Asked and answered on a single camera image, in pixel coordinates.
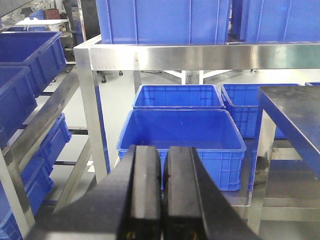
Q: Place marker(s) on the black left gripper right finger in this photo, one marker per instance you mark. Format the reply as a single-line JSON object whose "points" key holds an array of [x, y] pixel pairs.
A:
{"points": [[193, 206]]}

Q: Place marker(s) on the upper left shelf blue bin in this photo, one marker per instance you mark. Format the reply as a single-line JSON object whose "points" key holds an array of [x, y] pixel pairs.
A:
{"points": [[41, 51]]}

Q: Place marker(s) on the stainless steel left shelf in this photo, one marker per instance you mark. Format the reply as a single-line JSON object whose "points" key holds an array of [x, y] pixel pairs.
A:
{"points": [[15, 157]]}

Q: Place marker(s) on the lower left shelf blue bin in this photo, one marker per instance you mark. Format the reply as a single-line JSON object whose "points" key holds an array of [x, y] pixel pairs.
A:
{"points": [[53, 143]]}

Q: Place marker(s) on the blue bin on rack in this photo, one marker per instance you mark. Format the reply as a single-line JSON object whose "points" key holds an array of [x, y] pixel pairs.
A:
{"points": [[259, 21], [164, 22]]}

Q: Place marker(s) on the shelf blue bin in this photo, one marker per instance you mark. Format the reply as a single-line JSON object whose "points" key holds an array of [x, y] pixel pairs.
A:
{"points": [[38, 184], [17, 100], [41, 51], [53, 143]]}

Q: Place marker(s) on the bottom left shelf blue bin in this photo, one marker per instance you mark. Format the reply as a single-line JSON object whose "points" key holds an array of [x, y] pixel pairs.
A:
{"points": [[38, 184]]}

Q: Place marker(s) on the white background table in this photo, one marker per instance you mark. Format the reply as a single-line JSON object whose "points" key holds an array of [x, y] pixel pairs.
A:
{"points": [[52, 24]]}

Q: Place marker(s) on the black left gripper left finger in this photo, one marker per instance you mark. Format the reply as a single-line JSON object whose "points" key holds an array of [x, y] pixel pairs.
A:
{"points": [[125, 205]]}

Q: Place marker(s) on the near blue floor crate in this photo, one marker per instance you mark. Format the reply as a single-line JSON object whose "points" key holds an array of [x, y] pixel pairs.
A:
{"points": [[213, 133]]}

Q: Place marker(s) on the white table frame legs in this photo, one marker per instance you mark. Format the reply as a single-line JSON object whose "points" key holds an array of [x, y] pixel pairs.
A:
{"points": [[200, 75]]}

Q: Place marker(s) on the far blue floor crate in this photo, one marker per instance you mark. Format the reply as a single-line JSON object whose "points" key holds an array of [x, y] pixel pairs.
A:
{"points": [[177, 97]]}

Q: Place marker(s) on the black office chair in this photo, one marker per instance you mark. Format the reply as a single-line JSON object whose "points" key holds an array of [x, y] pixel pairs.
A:
{"points": [[105, 75]]}

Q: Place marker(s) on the blue bin on rack left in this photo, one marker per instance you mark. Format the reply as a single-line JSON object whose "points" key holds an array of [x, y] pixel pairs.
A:
{"points": [[164, 22]]}

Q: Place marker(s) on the blue bin on rack right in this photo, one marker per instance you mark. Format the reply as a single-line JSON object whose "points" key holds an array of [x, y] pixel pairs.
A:
{"points": [[259, 21]]}

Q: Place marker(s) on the blue floor crate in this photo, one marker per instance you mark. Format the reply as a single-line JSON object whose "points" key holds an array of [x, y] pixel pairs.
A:
{"points": [[213, 133], [177, 97], [240, 100]]}

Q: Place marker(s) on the right blue floor crate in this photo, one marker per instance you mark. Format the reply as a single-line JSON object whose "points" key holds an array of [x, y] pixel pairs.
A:
{"points": [[240, 100]]}

